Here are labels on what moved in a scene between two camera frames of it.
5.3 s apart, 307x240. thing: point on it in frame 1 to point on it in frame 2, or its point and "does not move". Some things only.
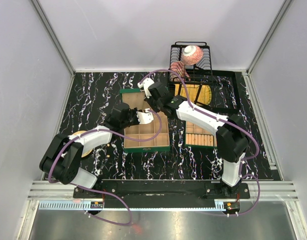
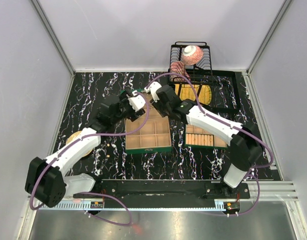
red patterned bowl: [192, 55] does not move
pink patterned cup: [179, 68] does not move
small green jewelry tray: [197, 136] does not move
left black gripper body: [132, 119] to [126, 110]
